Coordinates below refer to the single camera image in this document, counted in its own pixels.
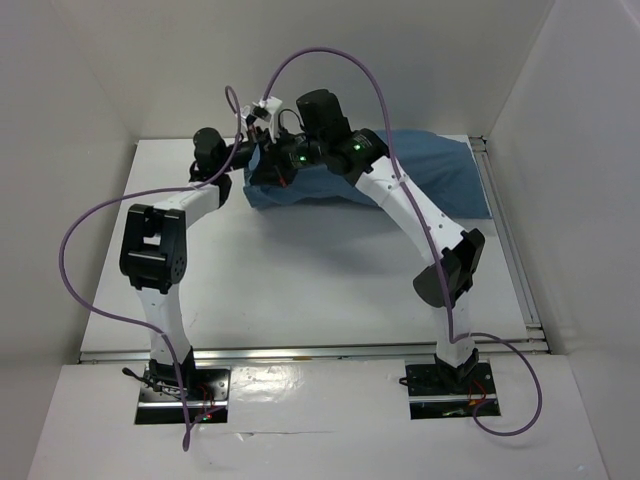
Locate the aluminium front rail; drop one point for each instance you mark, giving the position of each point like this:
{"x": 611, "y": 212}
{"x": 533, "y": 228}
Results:
{"x": 297, "y": 353}

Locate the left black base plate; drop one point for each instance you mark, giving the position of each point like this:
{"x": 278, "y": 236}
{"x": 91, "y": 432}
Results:
{"x": 159, "y": 403}

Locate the blue pillowcase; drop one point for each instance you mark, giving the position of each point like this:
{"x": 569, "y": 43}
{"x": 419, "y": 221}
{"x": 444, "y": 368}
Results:
{"x": 444, "y": 169}

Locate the aluminium side rail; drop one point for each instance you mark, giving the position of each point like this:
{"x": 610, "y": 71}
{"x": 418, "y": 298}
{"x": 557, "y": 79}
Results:
{"x": 518, "y": 277}

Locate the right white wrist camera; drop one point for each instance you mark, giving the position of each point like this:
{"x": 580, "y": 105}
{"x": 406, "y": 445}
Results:
{"x": 268, "y": 110}

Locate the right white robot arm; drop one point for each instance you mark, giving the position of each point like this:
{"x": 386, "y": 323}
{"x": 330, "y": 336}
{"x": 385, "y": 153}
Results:
{"x": 451, "y": 254}

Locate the white pillow yellow edge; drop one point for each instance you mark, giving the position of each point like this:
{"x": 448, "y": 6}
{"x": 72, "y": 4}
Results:
{"x": 248, "y": 177}

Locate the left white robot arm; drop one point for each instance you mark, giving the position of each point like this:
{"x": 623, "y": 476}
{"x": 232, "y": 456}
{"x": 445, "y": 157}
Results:
{"x": 154, "y": 251}

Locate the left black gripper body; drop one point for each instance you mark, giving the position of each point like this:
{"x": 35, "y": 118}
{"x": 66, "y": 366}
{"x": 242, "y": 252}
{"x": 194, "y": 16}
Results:
{"x": 238, "y": 156}

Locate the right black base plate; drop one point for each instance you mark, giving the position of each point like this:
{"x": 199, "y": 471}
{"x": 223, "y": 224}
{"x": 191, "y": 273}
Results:
{"x": 430, "y": 397}

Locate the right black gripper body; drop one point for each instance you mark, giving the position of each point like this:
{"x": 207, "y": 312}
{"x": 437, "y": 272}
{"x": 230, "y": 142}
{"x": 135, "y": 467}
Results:
{"x": 289, "y": 154}

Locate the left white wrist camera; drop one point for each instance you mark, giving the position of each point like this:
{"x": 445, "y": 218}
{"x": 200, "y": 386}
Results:
{"x": 247, "y": 118}

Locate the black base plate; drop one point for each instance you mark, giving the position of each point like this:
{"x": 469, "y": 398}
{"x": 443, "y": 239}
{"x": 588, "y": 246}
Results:
{"x": 159, "y": 403}
{"x": 430, "y": 397}

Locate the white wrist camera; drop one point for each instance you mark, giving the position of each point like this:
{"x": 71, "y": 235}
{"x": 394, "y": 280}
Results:
{"x": 268, "y": 110}
{"x": 247, "y": 118}

